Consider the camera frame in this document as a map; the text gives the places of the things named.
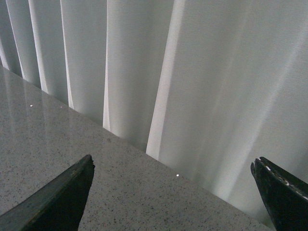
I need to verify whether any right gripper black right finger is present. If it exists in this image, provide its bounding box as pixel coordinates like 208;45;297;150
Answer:
251;157;308;231

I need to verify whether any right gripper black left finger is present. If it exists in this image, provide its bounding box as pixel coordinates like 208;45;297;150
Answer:
0;155;95;231

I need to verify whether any white pleated curtain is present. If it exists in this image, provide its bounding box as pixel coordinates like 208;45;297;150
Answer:
0;0;308;226

